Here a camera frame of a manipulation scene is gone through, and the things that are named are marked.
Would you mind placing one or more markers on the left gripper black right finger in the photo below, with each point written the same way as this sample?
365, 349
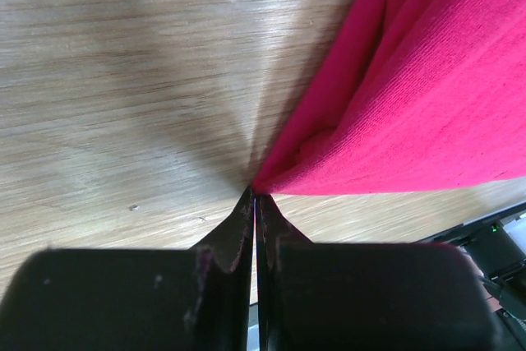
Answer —
365, 296

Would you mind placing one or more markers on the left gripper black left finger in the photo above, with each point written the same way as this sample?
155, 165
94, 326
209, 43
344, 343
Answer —
136, 299

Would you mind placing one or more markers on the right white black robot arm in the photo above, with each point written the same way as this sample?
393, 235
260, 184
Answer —
495, 246

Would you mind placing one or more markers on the magenta pink t shirt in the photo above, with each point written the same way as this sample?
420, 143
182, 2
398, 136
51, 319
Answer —
413, 96

